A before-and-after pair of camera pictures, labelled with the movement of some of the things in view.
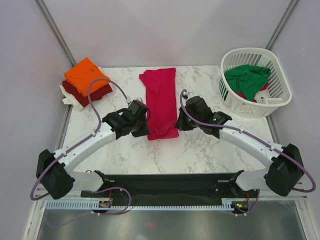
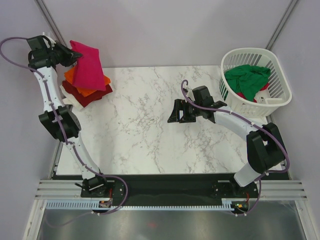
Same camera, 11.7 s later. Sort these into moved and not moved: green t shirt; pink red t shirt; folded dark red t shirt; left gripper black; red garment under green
Moved: left gripper black; pink red t shirt
Not moved: red garment under green; green t shirt; folded dark red t shirt
